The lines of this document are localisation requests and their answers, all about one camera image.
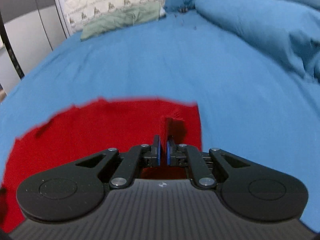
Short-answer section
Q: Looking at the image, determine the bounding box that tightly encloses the red knit garment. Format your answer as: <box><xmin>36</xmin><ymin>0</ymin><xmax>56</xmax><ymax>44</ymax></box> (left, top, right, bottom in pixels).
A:
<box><xmin>1</xmin><ymin>99</ymin><xmax>202</xmax><ymax>232</ymax></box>

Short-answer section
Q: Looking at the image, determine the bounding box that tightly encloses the blue bed sheet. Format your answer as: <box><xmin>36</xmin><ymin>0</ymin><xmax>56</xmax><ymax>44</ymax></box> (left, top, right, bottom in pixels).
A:
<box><xmin>1</xmin><ymin>11</ymin><xmax>319</xmax><ymax>230</ymax></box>

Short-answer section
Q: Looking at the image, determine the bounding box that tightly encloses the blue duvet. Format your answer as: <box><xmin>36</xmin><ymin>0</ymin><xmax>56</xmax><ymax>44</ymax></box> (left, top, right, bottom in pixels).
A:
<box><xmin>195</xmin><ymin>0</ymin><xmax>319</xmax><ymax>81</ymax></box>

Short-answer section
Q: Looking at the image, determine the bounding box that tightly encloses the grey white wardrobe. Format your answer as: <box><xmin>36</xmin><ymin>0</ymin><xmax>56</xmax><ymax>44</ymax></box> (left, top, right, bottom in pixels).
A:
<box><xmin>1</xmin><ymin>0</ymin><xmax>67</xmax><ymax>93</ymax></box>

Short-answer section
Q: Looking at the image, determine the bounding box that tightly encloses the green pillow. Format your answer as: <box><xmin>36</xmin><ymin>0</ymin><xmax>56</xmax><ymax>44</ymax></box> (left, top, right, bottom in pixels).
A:
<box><xmin>80</xmin><ymin>2</ymin><xmax>166</xmax><ymax>41</ymax></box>

